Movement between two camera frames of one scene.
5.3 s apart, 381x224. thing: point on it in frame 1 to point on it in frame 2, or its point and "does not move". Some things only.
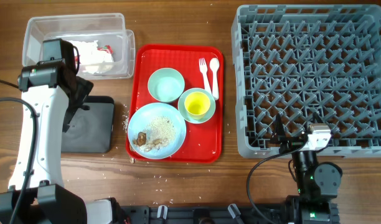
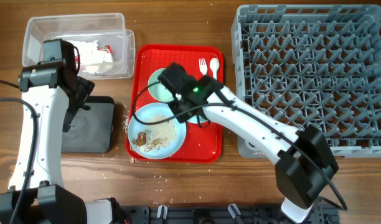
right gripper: (278, 137) to (180, 117)
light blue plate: (157, 130) does not move
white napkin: (92, 60) does not move
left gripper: (86, 87) does not move
